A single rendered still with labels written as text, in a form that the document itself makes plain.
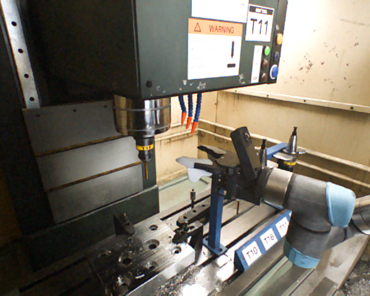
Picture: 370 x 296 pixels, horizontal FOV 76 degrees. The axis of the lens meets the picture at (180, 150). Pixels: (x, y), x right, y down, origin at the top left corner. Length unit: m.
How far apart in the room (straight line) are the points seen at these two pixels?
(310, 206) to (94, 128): 0.87
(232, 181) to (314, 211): 0.16
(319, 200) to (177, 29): 0.40
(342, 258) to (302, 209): 0.89
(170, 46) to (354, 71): 1.06
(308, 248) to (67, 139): 0.90
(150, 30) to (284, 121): 1.21
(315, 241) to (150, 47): 0.47
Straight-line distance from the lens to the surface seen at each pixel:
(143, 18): 0.43
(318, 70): 1.44
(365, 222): 0.62
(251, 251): 0.97
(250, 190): 0.56
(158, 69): 0.45
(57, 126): 1.05
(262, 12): 0.66
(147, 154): 0.70
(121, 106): 0.61
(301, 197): 0.51
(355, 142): 1.43
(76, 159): 1.11
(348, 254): 1.41
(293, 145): 1.07
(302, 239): 0.56
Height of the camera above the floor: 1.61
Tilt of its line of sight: 23 degrees down
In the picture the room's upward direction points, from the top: straight up
